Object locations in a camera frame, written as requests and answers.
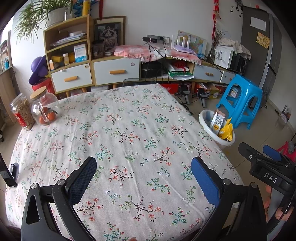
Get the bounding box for red box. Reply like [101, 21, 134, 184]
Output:
[32, 77, 55, 94]

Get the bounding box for potted green plant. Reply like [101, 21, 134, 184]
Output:
[14, 0, 73, 42]

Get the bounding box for wooden drawer cabinet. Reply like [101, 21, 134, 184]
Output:
[43, 15, 140, 94]

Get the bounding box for pink cloth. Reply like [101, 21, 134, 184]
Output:
[113, 44, 202, 65]

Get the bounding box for purple plush toy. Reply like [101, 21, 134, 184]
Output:
[29, 56, 48, 85]

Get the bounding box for framed cat picture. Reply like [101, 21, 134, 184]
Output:
[92, 16, 125, 59]

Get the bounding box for person's right hand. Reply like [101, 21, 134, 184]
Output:
[263, 185, 294, 221]

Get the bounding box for black phone stand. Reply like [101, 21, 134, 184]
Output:
[0, 154, 19, 187]

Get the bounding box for plastic jar with snacks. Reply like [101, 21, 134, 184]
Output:
[10, 93, 35, 131]

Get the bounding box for yellow snack wrapper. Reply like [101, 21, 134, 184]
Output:
[218, 118, 233, 142]

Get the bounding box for black cables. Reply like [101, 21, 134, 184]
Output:
[142, 36, 172, 82]

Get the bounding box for light blue milk carton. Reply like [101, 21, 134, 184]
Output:
[210, 110, 226, 135]

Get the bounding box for glass jar with oranges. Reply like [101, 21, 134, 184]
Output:
[30, 86, 60, 126]

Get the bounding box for low tv shelf unit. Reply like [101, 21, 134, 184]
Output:
[139, 56, 238, 93]

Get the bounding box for white trash bin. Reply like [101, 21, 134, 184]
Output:
[199, 109, 236, 149]

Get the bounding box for blue plastic stool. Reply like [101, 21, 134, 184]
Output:
[216, 74, 263, 129]

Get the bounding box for floral tablecloth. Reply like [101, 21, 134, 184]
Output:
[6, 84, 242, 240]

